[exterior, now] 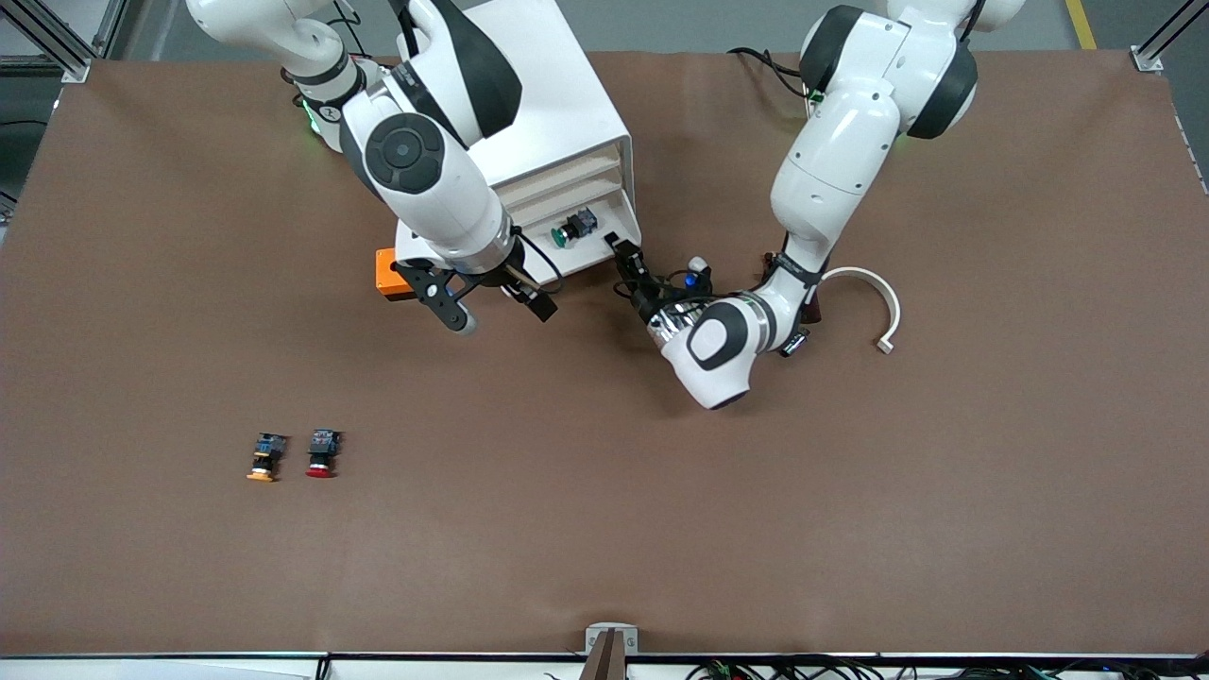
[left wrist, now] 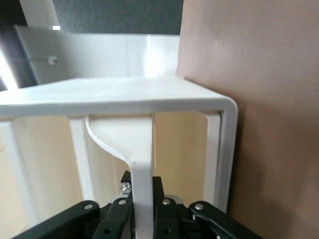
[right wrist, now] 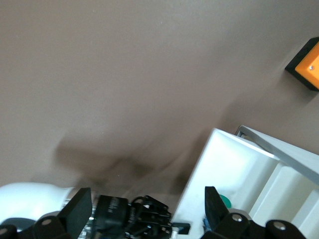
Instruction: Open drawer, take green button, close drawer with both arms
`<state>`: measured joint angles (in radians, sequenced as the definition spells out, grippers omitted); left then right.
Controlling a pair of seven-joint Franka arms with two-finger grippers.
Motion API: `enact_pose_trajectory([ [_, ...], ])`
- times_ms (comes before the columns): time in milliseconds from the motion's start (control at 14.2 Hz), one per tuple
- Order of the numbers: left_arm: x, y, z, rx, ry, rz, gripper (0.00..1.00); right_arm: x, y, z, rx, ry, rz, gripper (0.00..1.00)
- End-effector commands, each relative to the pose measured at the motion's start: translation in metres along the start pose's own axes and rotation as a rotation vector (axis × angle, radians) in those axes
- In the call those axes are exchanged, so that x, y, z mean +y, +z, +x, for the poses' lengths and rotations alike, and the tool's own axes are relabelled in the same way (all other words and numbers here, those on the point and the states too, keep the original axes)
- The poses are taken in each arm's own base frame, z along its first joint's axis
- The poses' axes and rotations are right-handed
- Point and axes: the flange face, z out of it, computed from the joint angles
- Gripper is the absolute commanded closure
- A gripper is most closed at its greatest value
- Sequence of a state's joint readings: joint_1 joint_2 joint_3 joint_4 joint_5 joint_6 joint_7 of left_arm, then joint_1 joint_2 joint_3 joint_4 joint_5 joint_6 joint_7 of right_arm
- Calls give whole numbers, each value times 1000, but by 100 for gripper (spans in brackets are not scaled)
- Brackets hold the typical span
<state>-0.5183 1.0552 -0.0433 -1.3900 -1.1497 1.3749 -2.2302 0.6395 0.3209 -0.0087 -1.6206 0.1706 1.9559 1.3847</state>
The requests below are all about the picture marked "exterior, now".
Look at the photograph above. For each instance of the orange box with black base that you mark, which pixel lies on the orange box with black base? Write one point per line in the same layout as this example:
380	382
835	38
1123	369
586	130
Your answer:
387	274

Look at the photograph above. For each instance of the red push button switch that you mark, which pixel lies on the red push button switch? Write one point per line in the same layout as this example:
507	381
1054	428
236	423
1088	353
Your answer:
322	451

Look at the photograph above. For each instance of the white curved plastic bracket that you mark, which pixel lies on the white curved plastic bracket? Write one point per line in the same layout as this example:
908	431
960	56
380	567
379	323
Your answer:
874	280

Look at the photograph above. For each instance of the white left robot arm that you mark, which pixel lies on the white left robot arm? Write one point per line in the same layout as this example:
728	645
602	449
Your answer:
831	161

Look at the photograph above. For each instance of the yellow push button switch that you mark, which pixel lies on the yellow push button switch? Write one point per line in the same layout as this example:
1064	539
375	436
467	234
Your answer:
265	455

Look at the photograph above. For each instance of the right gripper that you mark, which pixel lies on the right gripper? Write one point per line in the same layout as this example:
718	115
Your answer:
511	273

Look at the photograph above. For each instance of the brown terminal block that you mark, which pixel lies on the brown terminal block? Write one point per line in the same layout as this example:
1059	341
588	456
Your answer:
814	310

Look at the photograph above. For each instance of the aluminium frame profile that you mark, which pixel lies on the aluminium frame profile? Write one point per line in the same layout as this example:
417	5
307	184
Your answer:
1162	38
57	38

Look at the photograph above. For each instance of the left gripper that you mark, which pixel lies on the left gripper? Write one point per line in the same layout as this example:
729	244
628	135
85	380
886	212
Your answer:
646	300

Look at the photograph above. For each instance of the silver metal key switch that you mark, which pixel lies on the silver metal key switch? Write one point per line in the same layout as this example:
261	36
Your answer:
796	344

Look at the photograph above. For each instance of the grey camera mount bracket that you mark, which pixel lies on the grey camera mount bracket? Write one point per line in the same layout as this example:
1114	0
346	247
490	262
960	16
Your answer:
611	652

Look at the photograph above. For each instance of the white drawer cabinet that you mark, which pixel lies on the white drawer cabinet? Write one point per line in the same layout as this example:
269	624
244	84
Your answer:
557	94

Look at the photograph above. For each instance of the green push button switch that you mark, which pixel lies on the green push button switch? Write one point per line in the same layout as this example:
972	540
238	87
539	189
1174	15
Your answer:
573	228

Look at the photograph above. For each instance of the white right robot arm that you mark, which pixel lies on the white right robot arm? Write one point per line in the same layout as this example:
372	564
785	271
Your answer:
416	161

